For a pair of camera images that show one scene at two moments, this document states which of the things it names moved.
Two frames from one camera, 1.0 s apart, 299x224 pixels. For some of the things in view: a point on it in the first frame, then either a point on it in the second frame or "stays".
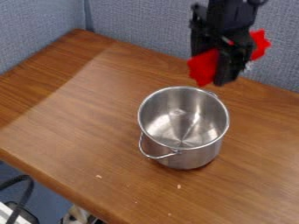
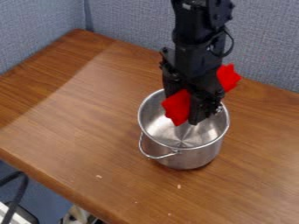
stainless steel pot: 183,121 stays
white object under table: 79,216 stays
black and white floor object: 25,217 stays
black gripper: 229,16 to 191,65
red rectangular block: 201,65 to 176,104
